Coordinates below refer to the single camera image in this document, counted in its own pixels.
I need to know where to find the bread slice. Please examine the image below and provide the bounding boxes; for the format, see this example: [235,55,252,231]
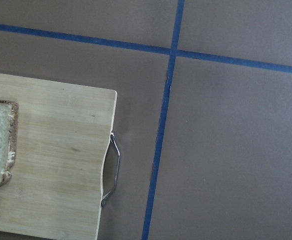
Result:
[0,100,18,186]

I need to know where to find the wooden cutting board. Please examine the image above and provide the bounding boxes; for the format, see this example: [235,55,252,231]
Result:
[0,74,117,240]

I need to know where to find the metal cutting board handle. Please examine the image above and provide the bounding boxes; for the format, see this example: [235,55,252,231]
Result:
[100,130,121,207]

